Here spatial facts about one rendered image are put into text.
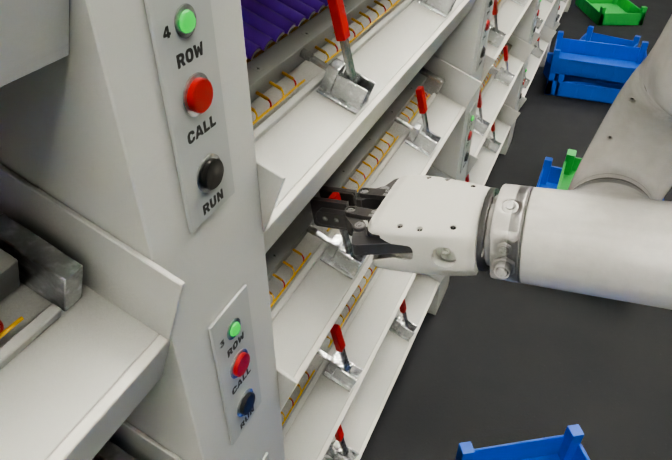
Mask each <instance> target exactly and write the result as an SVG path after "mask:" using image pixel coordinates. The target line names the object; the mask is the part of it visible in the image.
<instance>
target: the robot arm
mask: <svg viewBox="0 0 672 460"><path fill-rule="evenodd" d="M671 187H672V15H671V17H670V19H669V20H668V22H667V24H666V26H665V28H664V29H663V31H662V33H661V35H660V37H659V38H658V40H657V42H656V43H655V45H654V47H653V48H652V50H651V51H650V53H649V54H648V56H647V57H646V58H645V59H644V61H643V62H642V63H641V64H640V65H639V66H638V67H637V68H636V69H635V71H634V72H633V73H632V75H631V76H630V77H629V79H628V80H627V81H626V83H625V84H624V86H623V87H622V89H621V90H620V92H619V93H618V95H617V97H616V98H615V100H614V102H613V103H612V105H611V107H610V108H609V110H608V112H607V114H606V116H605V117H604V119H603V121H602V123H601V125H600V126H599V128H598V130H597V132H596V134H595V136H594V138H593V139H592V141H591V143H590V145H589V147H588V149H587V151H586V153H585V154H584V156H583V158H582V160H581V162H580V164H579V166H578V168H577V170H576V172H575V174H574V176H573V179H572V181H571V183H570V185H569V188H568V190H559V189H550V188H540V187H532V186H522V185H513V184H504V185H503V186H502V187H501V189H500V190H499V189H498V188H492V187H491V188H490V187H486V186H483V185H479V184H474V183H470V182H465V181H460V180H454V179H448V178H442V177H435V176H426V175H404V176H402V177H401V178H396V179H394V180H393V181H391V182H390V183H388V184H387V185H385V186H382V187H379V188H367V187H364V188H361V189H359V191H358V193H357V190H353V189H345V188H337V187H329V186H322V187H321V189H320V190H319V192H320V197H313V198H312V199H311V200H310V204H311V209H312V215H313V220H314V223H315V225H317V226H321V227H327V228H334V229H340V230H346V231H348V234H349V235H350V236H352V248H353V254H354V255H373V256H372V262H373V265H374V266H376V267H379V268H383V269H389V270H395V271H401V272H409V273H418V274H428V275H442V276H470V275H477V273H478V271H484V272H487V271H488V270H489V268H490V277H491V278H494V279H499V280H505V281H511V282H517V283H522V284H528V285H534V286H539V287H545V288H551V289H557V290H562V291H568V292H574V293H579V294H585V295H591V296H596V297H602V298H608V299H613V300H619V301H625V302H630V303H636V304H642V305H648V306H653V307H659V308H665V309H670V310H672V201H663V198H664V197H665V195H666V194H667V192H668V191H669V190H670V188H671ZM333 192H339V193H340V197H341V200H336V199H329V196H330V195H331V194H332V193H333ZM363 220H366V221H368V227H366V223H365V222H364V221H363Z"/></svg>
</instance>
